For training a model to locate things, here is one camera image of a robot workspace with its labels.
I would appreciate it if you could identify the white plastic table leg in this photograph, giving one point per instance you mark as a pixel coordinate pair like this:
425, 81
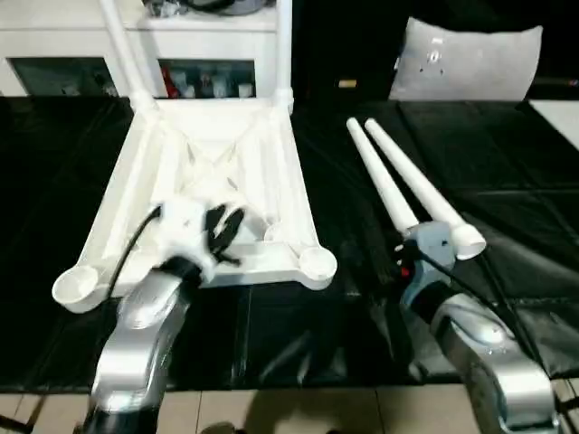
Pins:
283, 50
384, 181
420, 181
122, 54

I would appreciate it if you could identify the white plastic table top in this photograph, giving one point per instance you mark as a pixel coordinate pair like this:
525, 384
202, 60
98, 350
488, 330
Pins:
154, 158

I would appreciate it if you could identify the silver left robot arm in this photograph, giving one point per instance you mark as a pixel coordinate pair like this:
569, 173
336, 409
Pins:
135, 325

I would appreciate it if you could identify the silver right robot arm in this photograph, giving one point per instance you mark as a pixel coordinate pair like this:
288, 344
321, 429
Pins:
484, 343

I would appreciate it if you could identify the black table mat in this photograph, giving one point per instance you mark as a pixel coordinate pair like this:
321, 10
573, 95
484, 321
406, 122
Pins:
497, 181

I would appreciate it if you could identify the white cup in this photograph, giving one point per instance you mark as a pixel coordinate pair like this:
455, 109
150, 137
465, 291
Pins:
219, 87
244, 90
187, 91

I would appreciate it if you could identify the small yellow label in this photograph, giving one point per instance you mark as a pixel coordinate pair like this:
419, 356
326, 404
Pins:
347, 83

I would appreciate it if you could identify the grey cushion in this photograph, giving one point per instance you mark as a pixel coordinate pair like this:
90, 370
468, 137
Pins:
466, 63

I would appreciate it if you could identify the black sofa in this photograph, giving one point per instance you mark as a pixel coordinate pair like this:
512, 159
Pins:
353, 45

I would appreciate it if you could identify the grey bag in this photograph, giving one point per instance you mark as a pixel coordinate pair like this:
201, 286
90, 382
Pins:
235, 5

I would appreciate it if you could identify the white cabinet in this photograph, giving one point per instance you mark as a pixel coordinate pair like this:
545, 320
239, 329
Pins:
54, 40

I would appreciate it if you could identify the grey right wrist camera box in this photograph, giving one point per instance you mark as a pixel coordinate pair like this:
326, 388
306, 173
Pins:
432, 244

